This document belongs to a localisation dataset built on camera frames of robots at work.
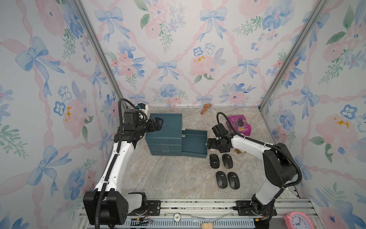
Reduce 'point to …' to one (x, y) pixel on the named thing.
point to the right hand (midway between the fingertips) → (215, 145)
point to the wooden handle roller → (206, 106)
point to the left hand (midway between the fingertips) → (156, 120)
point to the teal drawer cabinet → (167, 140)
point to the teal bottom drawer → (194, 143)
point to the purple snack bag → (240, 124)
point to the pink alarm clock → (298, 220)
